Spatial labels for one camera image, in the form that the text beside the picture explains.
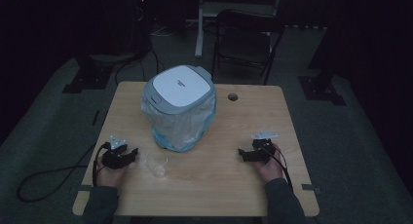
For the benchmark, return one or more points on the person's left hand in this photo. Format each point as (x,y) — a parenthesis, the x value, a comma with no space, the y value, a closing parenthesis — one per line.
(110,177)

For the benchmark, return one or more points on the clear plastic trash bag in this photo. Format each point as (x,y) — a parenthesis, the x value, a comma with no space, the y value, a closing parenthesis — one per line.
(181,130)

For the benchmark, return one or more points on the grey tape strip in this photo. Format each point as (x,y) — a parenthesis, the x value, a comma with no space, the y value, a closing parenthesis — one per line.
(79,188)
(310,187)

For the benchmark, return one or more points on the grey white-lidded trash can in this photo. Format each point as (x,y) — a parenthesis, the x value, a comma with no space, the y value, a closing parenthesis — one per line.
(181,86)

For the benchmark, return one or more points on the person's right hand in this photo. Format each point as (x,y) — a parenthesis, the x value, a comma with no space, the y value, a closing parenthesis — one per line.
(271,168)

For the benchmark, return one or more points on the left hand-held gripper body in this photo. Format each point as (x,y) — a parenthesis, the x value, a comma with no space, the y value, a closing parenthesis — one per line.
(113,159)

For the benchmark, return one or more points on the clear plastic cup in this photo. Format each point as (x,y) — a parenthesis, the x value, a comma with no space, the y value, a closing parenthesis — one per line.
(157,164)

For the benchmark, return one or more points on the black floor stand base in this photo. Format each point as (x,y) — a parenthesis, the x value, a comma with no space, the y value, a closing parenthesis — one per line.
(319,91)
(86,79)

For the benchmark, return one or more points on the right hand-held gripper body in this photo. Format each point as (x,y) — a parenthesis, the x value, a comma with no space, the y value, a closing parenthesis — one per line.
(263,145)

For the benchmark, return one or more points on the black folding chair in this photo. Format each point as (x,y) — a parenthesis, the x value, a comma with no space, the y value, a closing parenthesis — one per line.
(246,42)

